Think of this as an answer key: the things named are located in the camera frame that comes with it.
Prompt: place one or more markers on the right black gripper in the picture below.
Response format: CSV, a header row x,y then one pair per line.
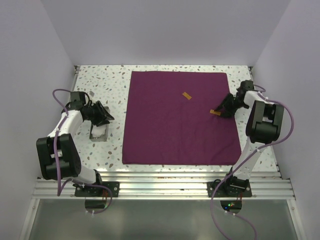
x,y
228,112

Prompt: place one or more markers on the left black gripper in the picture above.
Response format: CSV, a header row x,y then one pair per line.
x,y
102,113

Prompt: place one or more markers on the white gauze pad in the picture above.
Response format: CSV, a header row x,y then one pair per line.
x,y
98,131

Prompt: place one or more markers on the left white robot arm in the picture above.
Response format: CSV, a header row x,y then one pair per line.
x,y
57,153

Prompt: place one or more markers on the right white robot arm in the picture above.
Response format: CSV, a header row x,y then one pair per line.
x,y
262,129

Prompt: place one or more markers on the orange tape strip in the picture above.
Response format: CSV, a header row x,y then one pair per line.
x,y
213,112
186,95

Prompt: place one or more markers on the stainless steel instrument tray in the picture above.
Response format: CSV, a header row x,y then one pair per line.
x,y
101,139

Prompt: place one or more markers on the purple cloth mat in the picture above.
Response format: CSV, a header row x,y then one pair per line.
x,y
162,127

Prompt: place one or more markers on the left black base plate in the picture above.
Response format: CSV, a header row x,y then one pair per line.
x,y
107,188

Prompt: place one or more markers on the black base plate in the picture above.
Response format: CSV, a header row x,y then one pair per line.
x,y
107,188
233,188

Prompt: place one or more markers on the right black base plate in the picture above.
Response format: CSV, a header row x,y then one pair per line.
x,y
233,188

